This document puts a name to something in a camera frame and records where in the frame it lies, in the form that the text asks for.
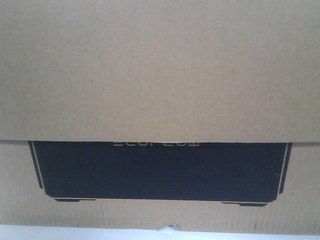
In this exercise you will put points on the brown cardboard box black print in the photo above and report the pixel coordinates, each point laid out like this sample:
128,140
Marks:
203,115

